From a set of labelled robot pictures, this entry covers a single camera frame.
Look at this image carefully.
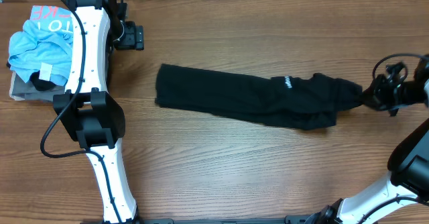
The black t-shirt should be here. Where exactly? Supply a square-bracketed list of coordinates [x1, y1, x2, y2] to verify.
[156, 64, 363, 130]

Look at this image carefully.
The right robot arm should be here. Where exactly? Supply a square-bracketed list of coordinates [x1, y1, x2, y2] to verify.
[305, 54, 428, 223]

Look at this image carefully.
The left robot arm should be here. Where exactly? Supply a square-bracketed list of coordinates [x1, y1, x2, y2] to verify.
[53, 0, 144, 223]

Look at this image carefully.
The grey folded garment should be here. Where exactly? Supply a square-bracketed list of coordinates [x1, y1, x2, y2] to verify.
[23, 82, 64, 102]

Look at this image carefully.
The beige folded garment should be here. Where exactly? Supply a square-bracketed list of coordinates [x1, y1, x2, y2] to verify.
[9, 71, 26, 101]

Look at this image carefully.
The light blue printed t-shirt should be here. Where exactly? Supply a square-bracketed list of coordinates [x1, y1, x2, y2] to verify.
[8, 5, 74, 86]

